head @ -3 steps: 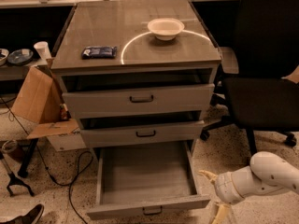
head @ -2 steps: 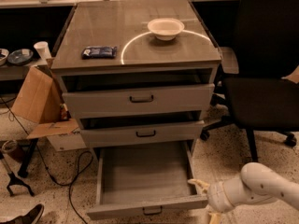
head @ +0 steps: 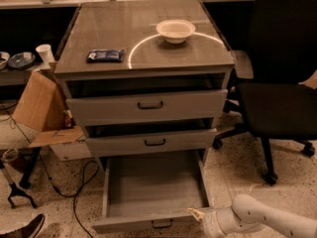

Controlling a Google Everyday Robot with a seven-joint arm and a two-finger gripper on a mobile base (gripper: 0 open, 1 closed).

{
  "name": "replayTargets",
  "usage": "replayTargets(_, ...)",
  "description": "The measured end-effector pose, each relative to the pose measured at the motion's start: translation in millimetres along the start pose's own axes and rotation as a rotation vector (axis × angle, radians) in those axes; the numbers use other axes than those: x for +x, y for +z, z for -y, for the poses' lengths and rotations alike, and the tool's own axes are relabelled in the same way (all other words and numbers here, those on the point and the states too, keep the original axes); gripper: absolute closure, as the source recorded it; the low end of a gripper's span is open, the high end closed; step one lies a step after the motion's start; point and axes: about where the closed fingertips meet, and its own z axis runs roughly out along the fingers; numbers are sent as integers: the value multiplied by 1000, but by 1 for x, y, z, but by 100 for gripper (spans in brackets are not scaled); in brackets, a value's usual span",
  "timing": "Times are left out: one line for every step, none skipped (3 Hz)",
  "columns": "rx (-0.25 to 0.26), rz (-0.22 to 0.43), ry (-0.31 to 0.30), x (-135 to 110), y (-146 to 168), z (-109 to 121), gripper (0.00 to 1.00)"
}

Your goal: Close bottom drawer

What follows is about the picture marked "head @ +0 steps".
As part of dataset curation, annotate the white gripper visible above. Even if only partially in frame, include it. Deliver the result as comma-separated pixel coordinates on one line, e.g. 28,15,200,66
187,207,237,238

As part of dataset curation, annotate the grey bottom drawer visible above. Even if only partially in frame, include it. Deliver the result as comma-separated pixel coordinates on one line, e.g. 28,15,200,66
93,150,213,234

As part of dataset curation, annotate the grey drawer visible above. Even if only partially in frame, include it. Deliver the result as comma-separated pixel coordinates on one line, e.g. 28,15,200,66
93,150,213,234
86,118,216,157
66,88,227,126

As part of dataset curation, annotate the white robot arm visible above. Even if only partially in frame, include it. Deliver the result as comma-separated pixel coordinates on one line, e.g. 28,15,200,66
187,194,317,238

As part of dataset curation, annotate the grey middle drawer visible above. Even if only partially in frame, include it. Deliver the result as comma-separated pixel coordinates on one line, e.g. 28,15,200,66
86,118,216,157

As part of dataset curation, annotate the grey drawer cabinet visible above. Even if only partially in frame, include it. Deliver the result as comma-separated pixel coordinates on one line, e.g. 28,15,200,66
53,0,236,171

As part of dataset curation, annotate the grey top drawer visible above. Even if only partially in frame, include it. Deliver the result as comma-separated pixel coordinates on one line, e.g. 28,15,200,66
66,88,227,126

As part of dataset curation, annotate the black office chair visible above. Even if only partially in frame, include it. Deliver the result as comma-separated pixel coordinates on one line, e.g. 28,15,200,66
213,0,317,184

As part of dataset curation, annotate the black sneaker shoe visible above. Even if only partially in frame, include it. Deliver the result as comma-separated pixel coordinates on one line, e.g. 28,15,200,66
0,214,45,238

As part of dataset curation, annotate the black stand leg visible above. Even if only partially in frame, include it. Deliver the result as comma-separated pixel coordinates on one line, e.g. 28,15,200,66
19,147,41,188

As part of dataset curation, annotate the white paper bowl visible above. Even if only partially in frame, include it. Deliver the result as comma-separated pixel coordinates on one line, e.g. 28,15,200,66
156,20,196,44

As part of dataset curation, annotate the black reacher grabber tool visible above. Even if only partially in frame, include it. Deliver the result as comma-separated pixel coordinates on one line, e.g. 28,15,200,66
0,160,37,208

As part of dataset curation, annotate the brown cardboard box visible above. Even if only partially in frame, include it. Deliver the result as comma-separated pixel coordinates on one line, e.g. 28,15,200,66
13,69,92,161

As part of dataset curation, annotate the blue snack packet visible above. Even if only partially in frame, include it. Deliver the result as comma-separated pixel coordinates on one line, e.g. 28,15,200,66
86,50,125,63

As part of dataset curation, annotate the clear plastic cup on floor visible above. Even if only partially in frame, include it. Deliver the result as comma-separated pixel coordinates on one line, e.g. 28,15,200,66
2,149,27,173

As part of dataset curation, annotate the white paper cup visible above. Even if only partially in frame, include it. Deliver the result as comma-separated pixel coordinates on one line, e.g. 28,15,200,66
36,44,54,64

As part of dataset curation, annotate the blue plate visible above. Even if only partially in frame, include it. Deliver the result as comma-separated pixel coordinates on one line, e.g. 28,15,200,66
8,52,36,70

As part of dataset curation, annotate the small bowl at left edge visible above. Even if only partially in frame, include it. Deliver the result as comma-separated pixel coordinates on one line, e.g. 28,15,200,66
0,52,10,70

